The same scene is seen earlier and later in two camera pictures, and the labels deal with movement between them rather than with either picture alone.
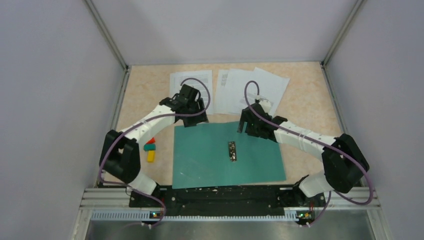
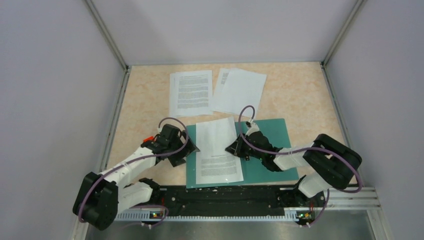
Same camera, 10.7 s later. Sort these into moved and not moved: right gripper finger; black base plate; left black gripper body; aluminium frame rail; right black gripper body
Moved: right black gripper body; left black gripper body; right gripper finger
Not moved: black base plate; aluminium frame rail
